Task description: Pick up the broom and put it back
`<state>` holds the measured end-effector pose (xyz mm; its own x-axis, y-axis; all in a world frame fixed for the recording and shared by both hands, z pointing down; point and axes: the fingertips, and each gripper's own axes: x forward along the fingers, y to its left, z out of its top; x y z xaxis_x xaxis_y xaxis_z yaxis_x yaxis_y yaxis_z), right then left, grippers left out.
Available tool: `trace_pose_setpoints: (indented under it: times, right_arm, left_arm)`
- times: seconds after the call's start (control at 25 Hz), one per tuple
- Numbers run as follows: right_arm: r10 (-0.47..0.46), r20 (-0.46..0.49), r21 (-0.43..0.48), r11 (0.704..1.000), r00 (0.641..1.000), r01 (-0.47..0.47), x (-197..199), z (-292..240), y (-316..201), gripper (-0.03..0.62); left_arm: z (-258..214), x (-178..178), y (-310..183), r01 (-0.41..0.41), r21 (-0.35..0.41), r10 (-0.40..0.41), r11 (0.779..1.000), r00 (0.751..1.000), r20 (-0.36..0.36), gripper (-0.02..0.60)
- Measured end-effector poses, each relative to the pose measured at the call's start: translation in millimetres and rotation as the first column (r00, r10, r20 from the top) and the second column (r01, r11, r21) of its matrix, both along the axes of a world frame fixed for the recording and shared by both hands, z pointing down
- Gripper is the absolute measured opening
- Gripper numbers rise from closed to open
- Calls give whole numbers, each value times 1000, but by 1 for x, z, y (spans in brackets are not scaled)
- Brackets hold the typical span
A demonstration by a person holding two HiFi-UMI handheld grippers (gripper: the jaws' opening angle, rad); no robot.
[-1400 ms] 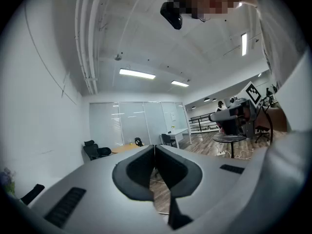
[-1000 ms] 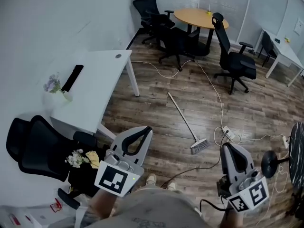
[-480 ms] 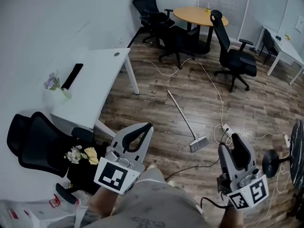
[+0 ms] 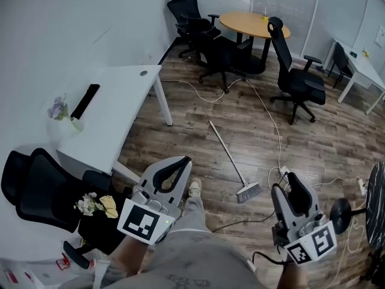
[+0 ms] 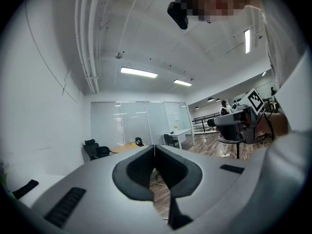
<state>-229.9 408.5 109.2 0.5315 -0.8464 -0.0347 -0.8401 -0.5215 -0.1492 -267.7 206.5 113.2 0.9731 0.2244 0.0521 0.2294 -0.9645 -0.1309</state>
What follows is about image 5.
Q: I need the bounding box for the small white desk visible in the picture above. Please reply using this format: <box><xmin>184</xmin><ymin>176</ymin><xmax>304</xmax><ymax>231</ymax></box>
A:
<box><xmin>162</xmin><ymin>128</ymin><xmax>195</xmax><ymax>150</ymax></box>

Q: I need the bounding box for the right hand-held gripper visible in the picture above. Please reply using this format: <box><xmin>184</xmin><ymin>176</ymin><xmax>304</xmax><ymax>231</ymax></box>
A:
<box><xmin>207</xmin><ymin>88</ymin><xmax>267</xmax><ymax>145</ymax></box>

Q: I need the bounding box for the frosted glass partition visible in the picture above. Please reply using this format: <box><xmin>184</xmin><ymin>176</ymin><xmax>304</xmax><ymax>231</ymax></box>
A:
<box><xmin>90</xmin><ymin>101</ymin><xmax>194</xmax><ymax>153</ymax></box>

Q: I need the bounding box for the person's shirt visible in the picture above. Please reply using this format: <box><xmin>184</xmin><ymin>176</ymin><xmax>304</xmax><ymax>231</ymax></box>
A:
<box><xmin>246</xmin><ymin>0</ymin><xmax>312</xmax><ymax>180</ymax></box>

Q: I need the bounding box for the black metal railing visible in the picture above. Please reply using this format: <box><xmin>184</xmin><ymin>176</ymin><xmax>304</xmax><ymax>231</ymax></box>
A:
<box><xmin>192</xmin><ymin>113</ymin><xmax>221</xmax><ymax>133</ymax></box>

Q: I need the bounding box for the long ceiling light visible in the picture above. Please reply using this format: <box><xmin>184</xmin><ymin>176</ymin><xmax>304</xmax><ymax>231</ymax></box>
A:
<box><xmin>244</xmin><ymin>29</ymin><xmax>251</xmax><ymax>54</ymax></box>
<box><xmin>120</xmin><ymin>66</ymin><xmax>158</xmax><ymax>78</ymax></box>
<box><xmin>173</xmin><ymin>79</ymin><xmax>193</xmax><ymax>87</ymax></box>

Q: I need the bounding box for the black head camera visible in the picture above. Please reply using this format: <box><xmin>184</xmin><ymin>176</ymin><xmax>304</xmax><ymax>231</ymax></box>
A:
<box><xmin>167</xmin><ymin>0</ymin><xmax>190</xmax><ymax>30</ymax></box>

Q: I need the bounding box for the white ceiling pipe bundle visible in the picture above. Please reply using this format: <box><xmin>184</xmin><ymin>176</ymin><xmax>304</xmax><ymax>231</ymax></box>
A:
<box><xmin>75</xmin><ymin>0</ymin><xmax>100</xmax><ymax>94</ymax></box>

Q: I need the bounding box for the person's head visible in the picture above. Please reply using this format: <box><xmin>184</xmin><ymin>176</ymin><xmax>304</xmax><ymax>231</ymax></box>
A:
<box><xmin>185</xmin><ymin>0</ymin><xmax>248</xmax><ymax>23</ymax></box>

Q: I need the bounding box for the black desk chair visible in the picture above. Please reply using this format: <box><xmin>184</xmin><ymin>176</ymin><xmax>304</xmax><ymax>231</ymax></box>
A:
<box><xmin>163</xmin><ymin>134</ymin><xmax>179</xmax><ymax>148</ymax></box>

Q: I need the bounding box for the round wooden table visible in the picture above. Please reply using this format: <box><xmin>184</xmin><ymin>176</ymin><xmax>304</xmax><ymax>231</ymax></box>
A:
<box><xmin>111</xmin><ymin>142</ymin><xmax>147</xmax><ymax>154</ymax></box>

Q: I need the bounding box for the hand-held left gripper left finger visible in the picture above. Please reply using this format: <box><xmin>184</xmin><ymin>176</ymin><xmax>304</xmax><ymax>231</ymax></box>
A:
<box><xmin>112</xmin><ymin>144</ymin><xmax>156</xmax><ymax>202</ymax></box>

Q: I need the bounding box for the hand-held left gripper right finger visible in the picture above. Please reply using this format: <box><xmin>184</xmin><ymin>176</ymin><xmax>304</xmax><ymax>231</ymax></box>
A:
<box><xmin>155</xmin><ymin>144</ymin><xmax>203</xmax><ymax>230</ymax></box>

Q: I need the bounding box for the person's right forearm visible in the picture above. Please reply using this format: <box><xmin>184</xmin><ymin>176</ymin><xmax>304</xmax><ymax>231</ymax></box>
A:
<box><xmin>255</xmin><ymin>111</ymin><xmax>290</xmax><ymax>139</ymax></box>

